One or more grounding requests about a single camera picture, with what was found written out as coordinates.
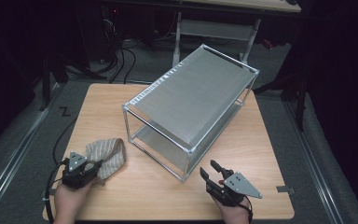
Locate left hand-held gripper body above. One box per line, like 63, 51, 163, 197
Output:
61, 151, 103, 189

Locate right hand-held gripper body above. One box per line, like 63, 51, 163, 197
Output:
205, 171, 264, 208

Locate striped beige towel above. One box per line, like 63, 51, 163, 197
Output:
85, 137, 127, 185

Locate metal two-tier shelf rack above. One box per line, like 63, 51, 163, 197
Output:
121, 43, 261, 183

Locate person's right hand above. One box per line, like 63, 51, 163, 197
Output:
212, 196, 253, 224

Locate person's left hand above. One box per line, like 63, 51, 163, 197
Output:
53, 182, 94, 224

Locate grey tape piece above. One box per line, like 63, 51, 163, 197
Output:
40, 189, 57, 199
275, 185, 296, 195

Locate black metal stand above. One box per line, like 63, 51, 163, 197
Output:
255, 74, 309, 132
40, 55, 69, 111

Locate dark computer tower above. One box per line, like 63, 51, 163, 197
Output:
74, 4, 125, 63

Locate desk with white metal legs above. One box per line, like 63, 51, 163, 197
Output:
171, 0, 302, 77

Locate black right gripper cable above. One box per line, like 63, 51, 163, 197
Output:
242, 195, 255, 224

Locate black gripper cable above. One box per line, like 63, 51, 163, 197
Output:
242, 195, 255, 224
44, 158, 70, 224

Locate thin black floor cable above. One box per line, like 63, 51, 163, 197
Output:
52, 117, 78, 169

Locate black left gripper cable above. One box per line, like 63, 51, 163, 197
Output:
44, 158, 70, 224

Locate metal floor rail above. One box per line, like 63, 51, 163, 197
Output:
0, 82, 62, 218
282, 99, 344, 224

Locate bundle of black cables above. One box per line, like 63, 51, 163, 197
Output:
99, 40, 138, 85

